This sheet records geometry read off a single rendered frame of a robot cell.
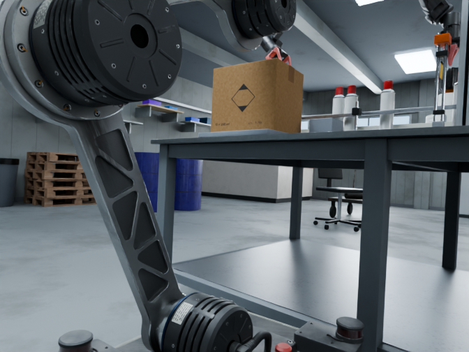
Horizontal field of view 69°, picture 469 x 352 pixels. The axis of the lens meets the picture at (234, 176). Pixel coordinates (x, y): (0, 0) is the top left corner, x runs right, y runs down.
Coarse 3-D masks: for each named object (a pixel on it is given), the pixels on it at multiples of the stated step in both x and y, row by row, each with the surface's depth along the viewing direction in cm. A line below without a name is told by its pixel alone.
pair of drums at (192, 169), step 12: (144, 156) 530; (156, 156) 532; (144, 168) 530; (156, 168) 533; (180, 168) 572; (192, 168) 576; (144, 180) 530; (156, 180) 534; (180, 180) 573; (192, 180) 577; (156, 192) 534; (180, 192) 573; (192, 192) 578; (156, 204) 535; (180, 204) 573; (192, 204) 579
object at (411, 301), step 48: (192, 144) 151; (240, 144) 132; (288, 144) 118; (336, 144) 106; (384, 144) 96; (432, 144) 89; (384, 192) 96; (288, 240) 245; (384, 240) 97; (240, 288) 139; (288, 288) 142; (336, 288) 145; (384, 288) 99; (432, 288) 151; (384, 336) 103; (432, 336) 105
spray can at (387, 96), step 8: (384, 88) 137; (392, 88) 136; (384, 96) 136; (392, 96) 135; (384, 104) 136; (392, 104) 135; (384, 120) 136; (392, 120) 135; (384, 128) 135; (392, 128) 136
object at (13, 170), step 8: (0, 160) 504; (8, 160) 514; (16, 160) 527; (0, 168) 506; (8, 168) 515; (16, 168) 531; (0, 176) 507; (8, 176) 517; (16, 176) 535; (0, 184) 509; (8, 184) 519; (0, 192) 510; (8, 192) 520; (0, 200) 511; (8, 200) 522
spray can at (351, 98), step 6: (348, 90) 147; (354, 90) 146; (348, 96) 145; (354, 96) 145; (348, 102) 145; (354, 102) 145; (348, 108) 145; (348, 120) 145; (354, 120) 145; (348, 126) 145; (354, 126) 145
